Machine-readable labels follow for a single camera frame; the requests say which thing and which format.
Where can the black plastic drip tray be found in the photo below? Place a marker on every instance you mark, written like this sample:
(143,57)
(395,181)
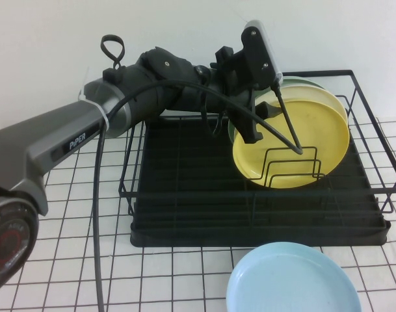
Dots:
(184,229)

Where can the white grid tablecloth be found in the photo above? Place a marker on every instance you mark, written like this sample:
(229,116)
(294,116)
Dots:
(71,227)

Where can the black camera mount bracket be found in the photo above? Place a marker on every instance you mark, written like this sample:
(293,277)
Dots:
(256,55)

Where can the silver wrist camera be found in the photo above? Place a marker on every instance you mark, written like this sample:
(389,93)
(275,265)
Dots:
(269,42)

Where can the cream plastic plate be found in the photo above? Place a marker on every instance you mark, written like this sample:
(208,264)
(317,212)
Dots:
(314,92)

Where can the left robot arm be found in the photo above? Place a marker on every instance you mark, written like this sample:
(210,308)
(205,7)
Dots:
(54,139)

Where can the white zip tie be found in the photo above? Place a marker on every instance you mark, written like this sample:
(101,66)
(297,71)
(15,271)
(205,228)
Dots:
(101,113)

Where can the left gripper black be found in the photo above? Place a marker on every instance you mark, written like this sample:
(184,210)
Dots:
(231,78)

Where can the green plastic plate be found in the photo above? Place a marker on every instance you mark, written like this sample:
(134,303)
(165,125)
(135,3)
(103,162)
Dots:
(298,80)

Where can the yellow plastic plate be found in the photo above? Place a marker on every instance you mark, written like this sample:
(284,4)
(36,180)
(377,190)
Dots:
(314,136)

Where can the light blue plastic plate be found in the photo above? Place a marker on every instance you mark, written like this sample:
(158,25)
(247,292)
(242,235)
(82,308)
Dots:
(292,279)

